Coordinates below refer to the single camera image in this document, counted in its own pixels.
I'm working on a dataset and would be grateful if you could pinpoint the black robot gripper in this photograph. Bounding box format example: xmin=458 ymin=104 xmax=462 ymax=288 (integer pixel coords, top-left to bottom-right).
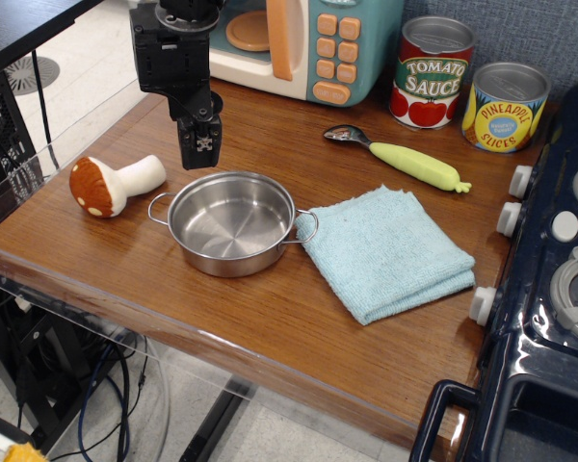
xmin=129 ymin=6 xmax=222 ymax=169

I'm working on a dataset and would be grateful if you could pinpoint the light blue towel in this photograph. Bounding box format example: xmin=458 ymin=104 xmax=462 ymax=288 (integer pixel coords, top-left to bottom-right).
xmin=296 ymin=186 xmax=475 ymax=325

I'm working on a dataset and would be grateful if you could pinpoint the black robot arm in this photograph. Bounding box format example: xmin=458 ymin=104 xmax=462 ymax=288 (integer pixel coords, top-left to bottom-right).
xmin=129 ymin=1 xmax=224 ymax=169

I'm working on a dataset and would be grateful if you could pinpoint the stainless steel pot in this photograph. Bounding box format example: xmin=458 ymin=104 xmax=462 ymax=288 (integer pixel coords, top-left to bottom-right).
xmin=147 ymin=171 xmax=319 ymax=278

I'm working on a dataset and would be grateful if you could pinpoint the plush brown mushroom toy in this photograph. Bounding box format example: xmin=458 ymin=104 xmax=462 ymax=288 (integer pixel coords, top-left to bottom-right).
xmin=69 ymin=155 xmax=167 ymax=218

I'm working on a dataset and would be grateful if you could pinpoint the teal toy microwave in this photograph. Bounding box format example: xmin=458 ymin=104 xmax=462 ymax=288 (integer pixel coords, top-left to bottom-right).
xmin=210 ymin=1 xmax=404 ymax=107

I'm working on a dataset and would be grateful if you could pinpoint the black side desk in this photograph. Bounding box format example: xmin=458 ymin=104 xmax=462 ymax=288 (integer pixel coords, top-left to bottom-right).
xmin=0 ymin=0 xmax=105 ymax=86

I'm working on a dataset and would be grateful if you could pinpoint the tomato sauce can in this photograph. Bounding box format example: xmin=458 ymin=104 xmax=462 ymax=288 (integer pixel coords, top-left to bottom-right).
xmin=389 ymin=15 xmax=476 ymax=129

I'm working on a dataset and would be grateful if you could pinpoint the black table leg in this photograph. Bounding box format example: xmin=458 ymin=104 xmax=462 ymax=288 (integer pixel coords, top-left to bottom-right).
xmin=178 ymin=387 xmax=249 ymax=462

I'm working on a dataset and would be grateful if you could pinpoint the pineapple slices can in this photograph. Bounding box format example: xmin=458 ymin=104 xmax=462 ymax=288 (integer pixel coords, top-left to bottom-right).
xmin=461 ymin=62 xmax=551 ymax=154

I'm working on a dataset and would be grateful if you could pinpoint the white stove knob middle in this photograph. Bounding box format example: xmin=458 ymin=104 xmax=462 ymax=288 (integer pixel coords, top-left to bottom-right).
xmin=496 ymin=202 xmax=522 ymax=238

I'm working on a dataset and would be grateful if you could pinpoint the white stove knob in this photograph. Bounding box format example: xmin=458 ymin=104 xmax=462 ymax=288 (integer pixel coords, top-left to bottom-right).
xmin=469 ymin=287 xmax=497 ymax=327
xmin=508 ymin=165 xmax=533 ymax=199
xmin=496 ymin=202 xmax=522 ymax=238

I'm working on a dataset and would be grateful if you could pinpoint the white stove knob lower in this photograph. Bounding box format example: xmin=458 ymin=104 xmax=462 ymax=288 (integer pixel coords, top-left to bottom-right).
xmin=469 ymin=287 xmax=497 ymax=327

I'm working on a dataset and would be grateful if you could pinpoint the white stove knob upper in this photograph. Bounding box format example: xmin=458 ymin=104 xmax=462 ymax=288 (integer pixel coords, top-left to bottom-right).
xmin=508 ymin=165 xmax=533 ymax=199

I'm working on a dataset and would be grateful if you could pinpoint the dark blue toy stove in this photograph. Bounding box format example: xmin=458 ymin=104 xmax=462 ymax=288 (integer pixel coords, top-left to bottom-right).
xmin=410 ymin=85 xmax=578 ymax=461

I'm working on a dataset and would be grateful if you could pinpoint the spoon with green handle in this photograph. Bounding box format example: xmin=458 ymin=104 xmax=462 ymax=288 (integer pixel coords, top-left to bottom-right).
xmin=324 ymin=124 xmax=472 ymax=193

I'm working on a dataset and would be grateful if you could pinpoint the blue cable under table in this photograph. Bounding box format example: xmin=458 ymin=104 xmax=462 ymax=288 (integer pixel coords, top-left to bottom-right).
xmin=76 ymin=342 xmax=131 ymax=462

